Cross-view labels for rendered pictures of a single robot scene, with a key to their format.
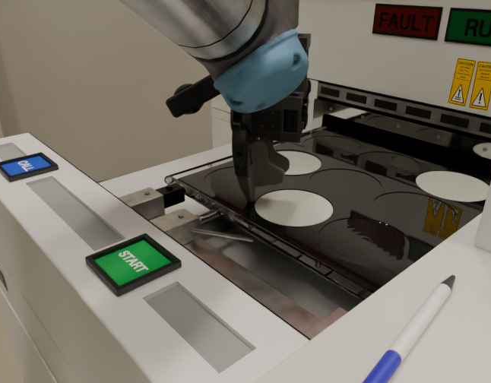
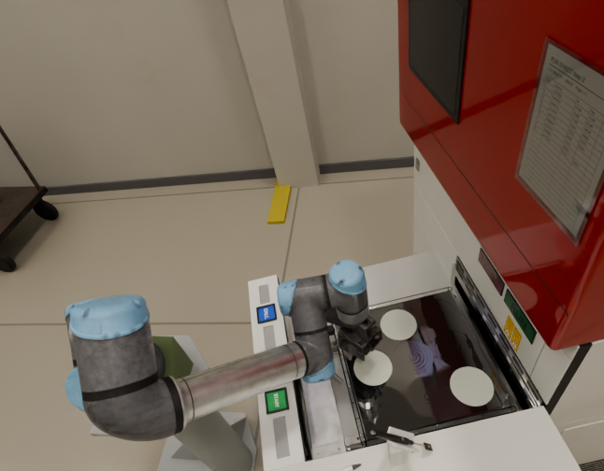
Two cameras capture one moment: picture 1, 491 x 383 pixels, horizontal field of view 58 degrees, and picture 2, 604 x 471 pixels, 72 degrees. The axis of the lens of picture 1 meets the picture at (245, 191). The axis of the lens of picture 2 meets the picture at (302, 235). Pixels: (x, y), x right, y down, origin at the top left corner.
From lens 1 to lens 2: 0.85 m
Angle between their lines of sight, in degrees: 38
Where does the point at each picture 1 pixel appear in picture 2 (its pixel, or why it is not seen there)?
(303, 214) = (372, 376)
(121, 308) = (266, 420)
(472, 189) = (478, 394)
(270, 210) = (360, 365)
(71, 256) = not seen: hidden behind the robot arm
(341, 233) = (380, 397)
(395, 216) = (414, 397)
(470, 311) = not seen: outside the picture
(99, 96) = (381, 96)
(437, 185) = (461, 382)
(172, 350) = (270, 444)
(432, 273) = (359, 457)
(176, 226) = not seen: hidden behind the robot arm
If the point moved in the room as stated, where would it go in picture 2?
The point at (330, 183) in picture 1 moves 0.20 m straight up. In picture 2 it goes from (405, 354) to (404, 311)
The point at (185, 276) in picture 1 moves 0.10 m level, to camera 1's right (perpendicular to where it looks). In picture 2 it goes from (288, 415) to (323, 435)
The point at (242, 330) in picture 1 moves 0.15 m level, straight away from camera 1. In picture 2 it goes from (290, 447) to (323, 389)
